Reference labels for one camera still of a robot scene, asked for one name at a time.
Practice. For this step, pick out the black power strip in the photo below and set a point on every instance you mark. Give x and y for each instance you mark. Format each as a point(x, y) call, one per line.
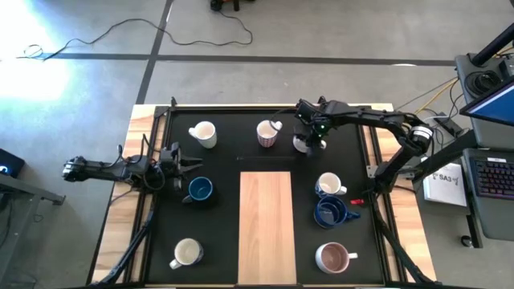
point(449, 125)

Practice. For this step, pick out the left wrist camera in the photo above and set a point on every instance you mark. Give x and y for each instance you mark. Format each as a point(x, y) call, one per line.
point(175, 149)

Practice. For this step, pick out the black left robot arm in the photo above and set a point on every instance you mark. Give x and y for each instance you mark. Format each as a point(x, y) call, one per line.
point(100, 168)

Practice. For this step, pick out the pink patterned white mug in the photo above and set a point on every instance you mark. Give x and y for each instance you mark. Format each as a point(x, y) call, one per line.
point(266, 134)

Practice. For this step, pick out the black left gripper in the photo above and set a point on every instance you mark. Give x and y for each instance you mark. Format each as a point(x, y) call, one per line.
point(174, 166)

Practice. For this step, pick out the olive green mug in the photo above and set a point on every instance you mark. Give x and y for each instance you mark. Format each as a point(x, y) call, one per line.
point(299, 145)

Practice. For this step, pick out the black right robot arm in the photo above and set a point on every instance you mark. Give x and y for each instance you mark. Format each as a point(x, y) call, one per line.
point(373, 117)

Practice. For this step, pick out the black backlit keyboard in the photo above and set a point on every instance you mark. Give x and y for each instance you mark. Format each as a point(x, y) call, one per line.
point(494, 176)

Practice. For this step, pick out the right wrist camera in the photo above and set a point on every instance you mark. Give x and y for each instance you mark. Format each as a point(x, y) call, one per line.
point(305, 110)

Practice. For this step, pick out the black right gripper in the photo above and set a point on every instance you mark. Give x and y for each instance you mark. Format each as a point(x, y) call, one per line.
point(323, 122)

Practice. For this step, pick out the computer monitor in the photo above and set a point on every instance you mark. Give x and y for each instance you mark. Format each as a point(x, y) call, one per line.
point(494, 106)

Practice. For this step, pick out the black diagonal support bar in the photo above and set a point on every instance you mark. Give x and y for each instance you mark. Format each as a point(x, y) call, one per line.
point(445, 154)

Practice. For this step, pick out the plain white mug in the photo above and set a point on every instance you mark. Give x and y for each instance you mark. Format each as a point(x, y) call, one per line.
point(205, 134)

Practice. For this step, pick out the black pole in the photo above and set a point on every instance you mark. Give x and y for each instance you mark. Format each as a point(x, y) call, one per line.
point(494, 46)

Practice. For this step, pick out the grey cart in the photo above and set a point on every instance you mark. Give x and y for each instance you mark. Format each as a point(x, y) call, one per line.
point(494, 221)

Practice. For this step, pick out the black metal table frame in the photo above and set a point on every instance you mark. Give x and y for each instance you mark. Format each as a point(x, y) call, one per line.
point(241, 107)

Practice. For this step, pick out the small red clip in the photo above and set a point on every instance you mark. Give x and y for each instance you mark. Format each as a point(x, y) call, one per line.
point(356, 202)

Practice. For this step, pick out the black device with blue light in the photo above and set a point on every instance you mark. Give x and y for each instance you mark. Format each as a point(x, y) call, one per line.
point(10, 164)

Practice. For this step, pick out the black caster wheel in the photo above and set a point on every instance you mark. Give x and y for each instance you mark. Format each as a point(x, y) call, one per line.
point(466, 241)

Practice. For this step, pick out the wide dark blue mug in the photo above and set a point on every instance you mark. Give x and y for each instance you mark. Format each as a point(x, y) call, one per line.
point(331, 212)

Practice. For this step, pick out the white mug blue interior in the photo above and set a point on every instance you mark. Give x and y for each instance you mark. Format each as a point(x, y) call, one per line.
point(327, 184)

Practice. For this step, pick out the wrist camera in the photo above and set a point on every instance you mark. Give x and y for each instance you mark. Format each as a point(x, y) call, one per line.
point(305, 110)
point(175, 149)

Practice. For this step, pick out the black table mat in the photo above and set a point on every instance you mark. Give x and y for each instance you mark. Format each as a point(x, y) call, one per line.
point(225, 160)

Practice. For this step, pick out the grey metal bracket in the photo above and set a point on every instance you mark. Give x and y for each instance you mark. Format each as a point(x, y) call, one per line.
point(372, 171)

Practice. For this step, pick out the grey desk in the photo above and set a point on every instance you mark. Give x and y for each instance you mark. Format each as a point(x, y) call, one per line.
point(24, 190)

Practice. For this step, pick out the black clamp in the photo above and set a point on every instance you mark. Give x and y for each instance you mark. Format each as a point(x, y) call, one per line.
point(173, 102)
point(321, 99)

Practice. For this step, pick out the black and orange object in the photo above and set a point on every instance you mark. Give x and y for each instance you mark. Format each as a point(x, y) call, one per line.
point(217, 5)

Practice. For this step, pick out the cream mug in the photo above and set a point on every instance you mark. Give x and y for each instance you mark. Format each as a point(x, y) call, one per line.
point(186, 252)

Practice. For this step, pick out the light wooden board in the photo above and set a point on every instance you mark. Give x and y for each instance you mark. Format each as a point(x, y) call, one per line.
point(267, 225)

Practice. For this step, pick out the white paper box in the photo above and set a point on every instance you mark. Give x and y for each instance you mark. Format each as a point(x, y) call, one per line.
point(445, 184)

